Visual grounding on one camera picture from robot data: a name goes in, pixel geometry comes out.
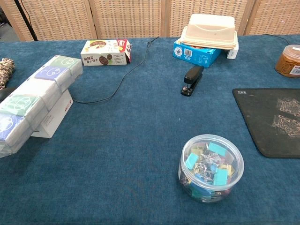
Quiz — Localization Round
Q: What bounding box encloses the blue tablecloth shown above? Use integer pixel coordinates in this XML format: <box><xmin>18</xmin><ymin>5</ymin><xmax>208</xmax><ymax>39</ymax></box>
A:
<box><xmin>0</xmin><ymin>35</ymin><xmax>300</xmax><ymax>225</ymax></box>

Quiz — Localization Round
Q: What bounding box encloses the black USB cable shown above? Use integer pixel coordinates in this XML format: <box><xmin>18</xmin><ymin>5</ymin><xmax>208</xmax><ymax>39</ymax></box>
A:
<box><xmin>262</xmin><ymin>34</ymin><xmax>292</xmax><ymax>45</ymax></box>

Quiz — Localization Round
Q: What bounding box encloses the chocolate pie snack box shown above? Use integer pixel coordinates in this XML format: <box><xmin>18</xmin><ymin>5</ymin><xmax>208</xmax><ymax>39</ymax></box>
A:
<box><xmin>80</xmin><ymin>39</ymin><xmax>133</xmax><ymax>67</ymax></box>

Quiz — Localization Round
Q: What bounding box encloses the woven folding screen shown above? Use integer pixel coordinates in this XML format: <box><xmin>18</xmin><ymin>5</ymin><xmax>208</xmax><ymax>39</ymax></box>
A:
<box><xmin>0</xmin><ymin>0</ymin><xmax>300</xmax><ymax>42</ymax></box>

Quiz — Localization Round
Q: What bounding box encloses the white cardboard box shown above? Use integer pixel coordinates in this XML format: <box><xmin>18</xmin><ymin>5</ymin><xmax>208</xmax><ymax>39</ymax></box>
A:
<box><xmin>30</xmin><ymin>90</ymin><xmax>74</xmax><ymax>139</ymax></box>

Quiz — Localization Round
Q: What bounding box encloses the black printed mouse pad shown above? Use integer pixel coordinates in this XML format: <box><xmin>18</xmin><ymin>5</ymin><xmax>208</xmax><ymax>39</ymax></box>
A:
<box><xmin>232</xmin><ymin>88</ymin><xmax>300</xmax><ymax>159</ymax></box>

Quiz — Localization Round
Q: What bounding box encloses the wrapped tissue pack bundle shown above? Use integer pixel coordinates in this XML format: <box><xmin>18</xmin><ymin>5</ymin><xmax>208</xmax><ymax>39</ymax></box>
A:
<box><xmin>0</xmin><ymin>55</ymin><xmax>84</xmax><ymax>159</ymax></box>

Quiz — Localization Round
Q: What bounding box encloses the beige plastic lunch box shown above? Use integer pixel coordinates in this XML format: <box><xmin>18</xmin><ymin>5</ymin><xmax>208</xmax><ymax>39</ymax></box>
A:
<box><xmin>180</xmin><ymin>13</ymin><xmax>239</xmax><ymax>50</ymax></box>

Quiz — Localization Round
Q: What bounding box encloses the blue cardboard box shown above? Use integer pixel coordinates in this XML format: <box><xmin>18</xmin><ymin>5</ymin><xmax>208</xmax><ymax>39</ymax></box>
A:
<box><xmin>172</xmin><ymin>39</ymin><xmax>223</xmax><ymax>68</ymax></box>

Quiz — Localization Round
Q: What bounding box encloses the black tripod stand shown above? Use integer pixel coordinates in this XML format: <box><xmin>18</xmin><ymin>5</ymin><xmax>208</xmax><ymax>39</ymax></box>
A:
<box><xmin>13</xmin><ymin>0</ymin><xmax>38</xmax><ymax>42</ymax></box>

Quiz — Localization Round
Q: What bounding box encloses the white power adapter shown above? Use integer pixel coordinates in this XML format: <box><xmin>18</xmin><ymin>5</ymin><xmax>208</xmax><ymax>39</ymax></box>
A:
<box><xmin>226</xmin><ymin>42</ymin><xmax>240</xmax><ymax>60</ymax></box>

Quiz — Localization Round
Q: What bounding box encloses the braided rope bundle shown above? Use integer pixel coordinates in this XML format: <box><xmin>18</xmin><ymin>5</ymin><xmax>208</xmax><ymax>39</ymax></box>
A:
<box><xmin>0</xmin><ymin>58</ymin><xmax>16</xmax><ymax>91</ymax></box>

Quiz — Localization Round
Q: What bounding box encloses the black usb stick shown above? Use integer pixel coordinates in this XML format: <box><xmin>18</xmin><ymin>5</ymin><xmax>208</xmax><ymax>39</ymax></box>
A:
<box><xmin>180</xmin><ymin>65</ymin><xmax>204</xmax><ymax>97</ymax></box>

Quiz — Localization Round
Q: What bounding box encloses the brown rubber band jar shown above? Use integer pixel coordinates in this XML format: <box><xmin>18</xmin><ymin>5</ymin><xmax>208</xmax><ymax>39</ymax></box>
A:
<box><xmin>274</xmin><ymin>44</ymin><xmax>300</xmax><ymax>78</ymax></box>

